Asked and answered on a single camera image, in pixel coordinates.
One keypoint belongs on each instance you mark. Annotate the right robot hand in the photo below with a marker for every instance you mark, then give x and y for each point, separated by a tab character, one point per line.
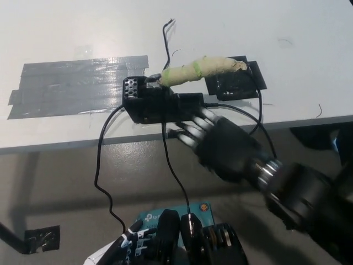
229	146

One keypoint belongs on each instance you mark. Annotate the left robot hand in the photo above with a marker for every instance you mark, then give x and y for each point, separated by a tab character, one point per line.
132	243

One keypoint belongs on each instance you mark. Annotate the tape-wrapped soldering iron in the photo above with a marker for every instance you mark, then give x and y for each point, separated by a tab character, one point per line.
193	72

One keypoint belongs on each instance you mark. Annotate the black robot torso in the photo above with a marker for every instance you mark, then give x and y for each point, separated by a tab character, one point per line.
215	243

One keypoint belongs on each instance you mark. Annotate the black soldering iron base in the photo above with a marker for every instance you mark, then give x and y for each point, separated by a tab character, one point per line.
154	107

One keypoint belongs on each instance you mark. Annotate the teal tp-link box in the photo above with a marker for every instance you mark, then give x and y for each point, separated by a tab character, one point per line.
150	216

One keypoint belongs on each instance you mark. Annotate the small black tape strip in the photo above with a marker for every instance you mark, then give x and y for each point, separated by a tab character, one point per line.
173	133

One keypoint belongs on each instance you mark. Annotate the black tape patch on table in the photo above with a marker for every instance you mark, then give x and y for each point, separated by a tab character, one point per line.
234	88

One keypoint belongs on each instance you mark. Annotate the black floor tape square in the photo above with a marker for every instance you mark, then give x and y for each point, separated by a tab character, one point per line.
41	238

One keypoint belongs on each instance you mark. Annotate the dark under-table frame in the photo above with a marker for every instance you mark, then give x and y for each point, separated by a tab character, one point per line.
311	138

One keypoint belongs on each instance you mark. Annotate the grey duct tape patch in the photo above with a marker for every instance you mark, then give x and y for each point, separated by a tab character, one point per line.
71	85

